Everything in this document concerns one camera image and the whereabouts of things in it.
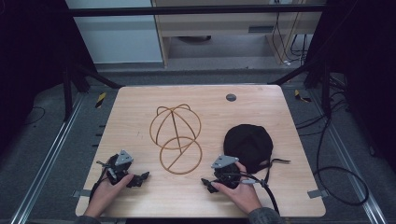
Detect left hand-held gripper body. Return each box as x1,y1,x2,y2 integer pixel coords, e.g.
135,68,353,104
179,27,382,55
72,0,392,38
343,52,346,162
96,149,134,187

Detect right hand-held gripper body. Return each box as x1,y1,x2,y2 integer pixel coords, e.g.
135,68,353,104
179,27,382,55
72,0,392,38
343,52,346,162
210,154,243,190

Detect black hat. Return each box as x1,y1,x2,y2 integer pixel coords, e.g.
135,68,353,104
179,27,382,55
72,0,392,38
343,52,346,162
222,123,291,175

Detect golden wire hat stand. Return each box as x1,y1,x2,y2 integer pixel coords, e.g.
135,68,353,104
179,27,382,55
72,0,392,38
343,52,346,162
148,104,204,175

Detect person's right hand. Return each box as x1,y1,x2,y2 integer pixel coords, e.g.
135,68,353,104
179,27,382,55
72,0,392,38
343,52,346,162
210,161,263,217

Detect person's left hand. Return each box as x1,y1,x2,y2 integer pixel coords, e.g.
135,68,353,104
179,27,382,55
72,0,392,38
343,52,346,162
83,173,135,219

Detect yellow black striped tape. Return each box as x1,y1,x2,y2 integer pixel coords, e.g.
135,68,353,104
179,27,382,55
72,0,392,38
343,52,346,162
94,91,107,109
293,89,312,104

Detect white cabinet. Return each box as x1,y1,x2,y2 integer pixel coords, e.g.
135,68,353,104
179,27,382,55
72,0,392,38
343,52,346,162
64,0,164,64

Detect beige wooden desk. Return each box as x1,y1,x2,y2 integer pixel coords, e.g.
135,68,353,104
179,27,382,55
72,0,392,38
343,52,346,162
150,0,328,69

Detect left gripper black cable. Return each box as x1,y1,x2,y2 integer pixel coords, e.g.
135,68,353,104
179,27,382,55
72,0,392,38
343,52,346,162
88,161,114,204

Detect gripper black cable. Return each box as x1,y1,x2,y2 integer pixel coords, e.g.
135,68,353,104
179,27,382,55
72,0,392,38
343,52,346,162
228,172,281,217
88,161,114,204

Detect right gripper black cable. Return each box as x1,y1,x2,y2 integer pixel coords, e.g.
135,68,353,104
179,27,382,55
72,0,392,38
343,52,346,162
228,172,281,217

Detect grey table edge bracket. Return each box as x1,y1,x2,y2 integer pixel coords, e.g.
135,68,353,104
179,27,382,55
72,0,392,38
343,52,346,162
72,189,92,199
306,189,330,200

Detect aluminium floor rail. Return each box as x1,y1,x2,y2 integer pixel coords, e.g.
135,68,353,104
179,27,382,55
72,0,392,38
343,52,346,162
8,92,87,224
306,90,389,224

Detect black frame leg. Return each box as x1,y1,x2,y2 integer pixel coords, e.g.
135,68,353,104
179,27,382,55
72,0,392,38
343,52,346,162
268,59,332,119
62,62,125,123

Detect black floor cable loop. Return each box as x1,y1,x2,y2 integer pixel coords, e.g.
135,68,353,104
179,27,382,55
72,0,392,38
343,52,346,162
295,90,370,207

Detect hanging black desk cables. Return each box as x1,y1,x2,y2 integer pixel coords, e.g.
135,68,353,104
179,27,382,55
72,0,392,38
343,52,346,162
271,0,310,67

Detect black frame crossbar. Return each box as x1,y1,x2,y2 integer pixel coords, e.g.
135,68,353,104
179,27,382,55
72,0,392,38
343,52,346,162
66,4,328,18

